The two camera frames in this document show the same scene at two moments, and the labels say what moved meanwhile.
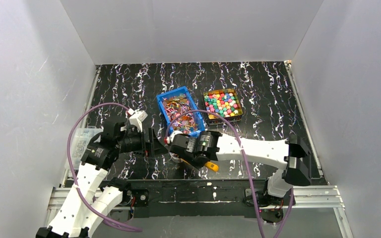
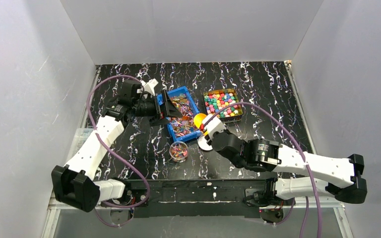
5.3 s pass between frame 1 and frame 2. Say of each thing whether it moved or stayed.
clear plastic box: stayed
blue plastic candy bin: stayed
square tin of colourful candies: stayed
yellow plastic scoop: moved
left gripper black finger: moved
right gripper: moved
